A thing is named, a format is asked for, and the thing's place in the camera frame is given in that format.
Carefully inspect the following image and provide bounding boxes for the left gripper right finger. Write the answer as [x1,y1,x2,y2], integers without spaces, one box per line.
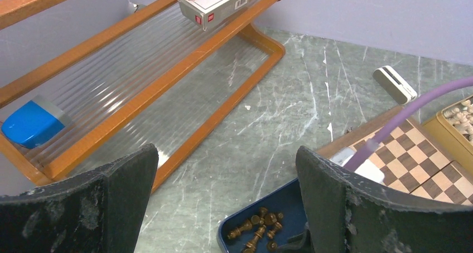
[295,146,472,252]

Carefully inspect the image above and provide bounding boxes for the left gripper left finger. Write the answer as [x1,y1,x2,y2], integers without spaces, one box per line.
[1,144,159,252]

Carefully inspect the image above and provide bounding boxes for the dark chess pieces pile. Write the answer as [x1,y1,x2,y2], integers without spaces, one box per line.
[225,207,284,252]

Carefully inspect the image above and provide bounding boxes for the wooden chess board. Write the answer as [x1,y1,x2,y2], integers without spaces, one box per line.
[317,105,473,207]

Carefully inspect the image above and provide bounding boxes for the light chess pieces pile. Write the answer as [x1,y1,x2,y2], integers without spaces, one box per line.
[442,98,472,144]

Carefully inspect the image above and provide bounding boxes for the blue metal tin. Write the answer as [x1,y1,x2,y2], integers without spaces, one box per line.
[217,178,307,252]

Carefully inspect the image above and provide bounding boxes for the blue plastic case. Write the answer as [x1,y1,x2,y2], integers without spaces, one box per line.
[1,95,73,149]

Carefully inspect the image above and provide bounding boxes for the white power bank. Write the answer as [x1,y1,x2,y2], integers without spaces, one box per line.
[372,65,418,105]

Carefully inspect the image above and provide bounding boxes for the gold metal tin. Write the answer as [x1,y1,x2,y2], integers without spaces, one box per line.
[422,95,472,155]

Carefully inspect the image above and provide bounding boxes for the orange wooden rack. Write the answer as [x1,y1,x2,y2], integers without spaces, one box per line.
[1,0,285,188]

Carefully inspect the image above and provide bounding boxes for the white cardboard box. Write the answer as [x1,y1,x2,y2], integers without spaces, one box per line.
[178,0,249,31]

